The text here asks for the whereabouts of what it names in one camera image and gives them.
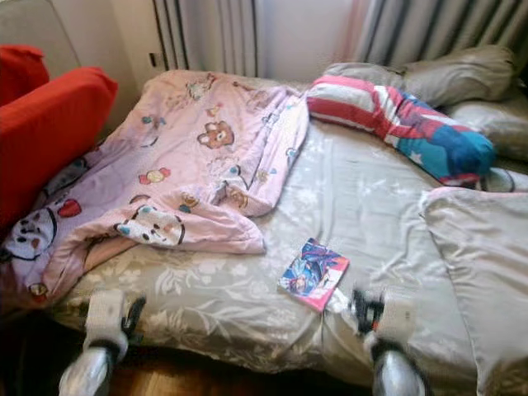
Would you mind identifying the colourful comic book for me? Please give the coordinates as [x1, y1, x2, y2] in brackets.
[278, 238, 350, 313]

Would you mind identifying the large beige floral pillow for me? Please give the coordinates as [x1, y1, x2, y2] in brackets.
[421, 186, 528, 396]

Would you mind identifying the pink cartoon print blanket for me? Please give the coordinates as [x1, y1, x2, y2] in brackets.
[0, 70, 310, 311]

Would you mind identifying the striped red blue bolster pillow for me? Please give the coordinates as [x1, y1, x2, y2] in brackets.
[306, 75, 497, 186]

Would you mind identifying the white folded cloth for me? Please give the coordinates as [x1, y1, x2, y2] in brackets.
[483, 167, 528, 193]

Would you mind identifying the large red sofa cushion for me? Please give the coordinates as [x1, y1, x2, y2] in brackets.
[0, 68, 118, 229]

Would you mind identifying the grey floral pillow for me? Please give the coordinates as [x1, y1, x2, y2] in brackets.
[441, 99, 528, 163]

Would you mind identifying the flat grey pillow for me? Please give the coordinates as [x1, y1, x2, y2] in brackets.
[322, 62, 410, 88]

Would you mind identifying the small red cushion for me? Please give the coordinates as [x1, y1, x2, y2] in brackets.
[0, 44, 50, 105]

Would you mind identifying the grey striped curtain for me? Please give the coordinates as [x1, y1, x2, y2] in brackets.
[355, 0, 528, 67]
[153, 0, 262, 80]

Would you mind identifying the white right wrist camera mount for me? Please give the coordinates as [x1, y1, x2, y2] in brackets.
[379, 292, 418, 344]

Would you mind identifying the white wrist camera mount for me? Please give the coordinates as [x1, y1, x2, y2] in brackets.
[86, 289, 127, 352]
[379, 292, 418, 344]

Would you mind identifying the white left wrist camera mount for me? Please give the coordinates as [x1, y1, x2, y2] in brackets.
[86, 289, 127, 352]

